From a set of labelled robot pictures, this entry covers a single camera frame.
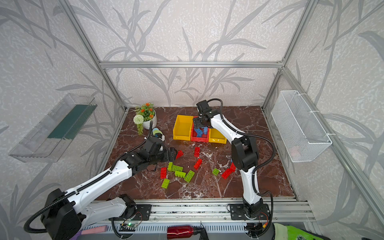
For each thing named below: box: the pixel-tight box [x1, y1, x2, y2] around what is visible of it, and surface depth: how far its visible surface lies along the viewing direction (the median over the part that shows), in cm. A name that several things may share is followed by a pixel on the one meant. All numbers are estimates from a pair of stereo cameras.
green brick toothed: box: [174, 170, 187, 178], surface depth 86 cm
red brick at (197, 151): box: [194, 146, 200, 158], surface depth 98 cm
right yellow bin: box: [208, 128, 228, 145], surface depth 98 cm
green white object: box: [273, 223, 323, 240], surface depth 69 cm
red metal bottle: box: [167, 225, 200, 240], surface depth 67 cm
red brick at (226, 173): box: [221, 168, 233, 180], surface depth 88 cm
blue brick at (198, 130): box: [194, 127, 203, 135], surface depth 102 cm
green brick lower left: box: [161, 178, 170, 189], surface depth 84 cm
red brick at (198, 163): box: [193, 158, 203, 170], surface depth 90 cm
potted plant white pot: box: [133, 109, 157, 135], surface depth 98 cm
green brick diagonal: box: [184, 169, 195, 183], surface depth 86 cm
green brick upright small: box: [167, 162, 173, 172], surface depth 88 cm
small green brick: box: [212, 168, 220, 176], surface depth 88 cm
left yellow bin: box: [173, 115, 194, 141], surface depth 104 cm
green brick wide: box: [171, 164, 184, 172], surface depth 88 cm
